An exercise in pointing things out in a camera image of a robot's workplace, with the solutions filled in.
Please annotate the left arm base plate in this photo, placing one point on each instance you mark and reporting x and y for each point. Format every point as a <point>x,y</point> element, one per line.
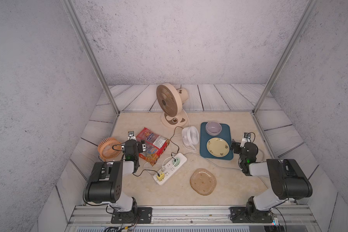
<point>140,215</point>

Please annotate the right aluminium frame post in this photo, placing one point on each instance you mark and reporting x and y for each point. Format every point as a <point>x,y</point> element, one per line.
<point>302,23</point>

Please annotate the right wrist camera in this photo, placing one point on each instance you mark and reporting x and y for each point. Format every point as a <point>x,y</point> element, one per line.
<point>246,139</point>

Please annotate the beige desk fan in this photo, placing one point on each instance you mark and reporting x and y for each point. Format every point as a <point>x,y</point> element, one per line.
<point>171,102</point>

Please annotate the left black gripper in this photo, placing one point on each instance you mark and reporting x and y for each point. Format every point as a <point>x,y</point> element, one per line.
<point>140,147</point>

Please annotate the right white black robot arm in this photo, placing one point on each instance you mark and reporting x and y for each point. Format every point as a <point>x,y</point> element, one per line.
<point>287,180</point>

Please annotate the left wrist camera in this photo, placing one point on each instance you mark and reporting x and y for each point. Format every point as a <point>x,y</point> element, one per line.
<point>131,135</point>

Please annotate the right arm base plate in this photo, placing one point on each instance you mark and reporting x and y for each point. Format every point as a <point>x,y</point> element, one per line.
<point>244,215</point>

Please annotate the orange small fan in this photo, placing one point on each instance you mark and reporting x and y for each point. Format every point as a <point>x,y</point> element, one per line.
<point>109,148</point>

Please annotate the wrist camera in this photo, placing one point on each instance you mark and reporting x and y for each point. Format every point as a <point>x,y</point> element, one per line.
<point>131,135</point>
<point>246,139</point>

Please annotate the teal tray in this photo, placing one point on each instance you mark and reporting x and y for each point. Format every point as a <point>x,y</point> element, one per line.
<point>204,137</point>

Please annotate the aluminium mounting rail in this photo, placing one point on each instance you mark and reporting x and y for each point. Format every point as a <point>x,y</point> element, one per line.
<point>287,218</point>

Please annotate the small white fan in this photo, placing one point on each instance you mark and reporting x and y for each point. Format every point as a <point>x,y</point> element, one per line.
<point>190,137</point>

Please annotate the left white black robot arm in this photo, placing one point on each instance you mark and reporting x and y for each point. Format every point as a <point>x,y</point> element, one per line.
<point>104,185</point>

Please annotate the green plug adapter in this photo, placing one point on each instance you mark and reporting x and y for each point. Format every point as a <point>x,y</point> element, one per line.
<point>176,162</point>

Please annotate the brown glass plate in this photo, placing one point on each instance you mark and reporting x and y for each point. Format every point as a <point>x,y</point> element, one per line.
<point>203,181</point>

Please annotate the red snack bag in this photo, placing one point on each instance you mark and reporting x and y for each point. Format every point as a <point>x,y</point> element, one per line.
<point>155,145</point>

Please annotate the left aluminium frame post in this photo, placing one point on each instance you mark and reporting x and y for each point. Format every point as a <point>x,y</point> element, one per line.
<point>68,6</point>

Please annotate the aluminium frame post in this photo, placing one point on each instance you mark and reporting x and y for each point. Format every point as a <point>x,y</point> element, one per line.
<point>68,6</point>
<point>302,23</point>

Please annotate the yellow plug adapter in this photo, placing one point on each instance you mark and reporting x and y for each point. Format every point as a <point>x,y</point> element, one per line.
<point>160,176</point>

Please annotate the yellow round plate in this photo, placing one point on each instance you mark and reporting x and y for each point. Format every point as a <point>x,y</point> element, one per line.
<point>217,147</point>

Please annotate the purple bowl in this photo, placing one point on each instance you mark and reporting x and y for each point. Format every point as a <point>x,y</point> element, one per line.
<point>213,128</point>

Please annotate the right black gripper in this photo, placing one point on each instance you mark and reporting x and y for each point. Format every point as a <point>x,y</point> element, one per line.
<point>237,144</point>

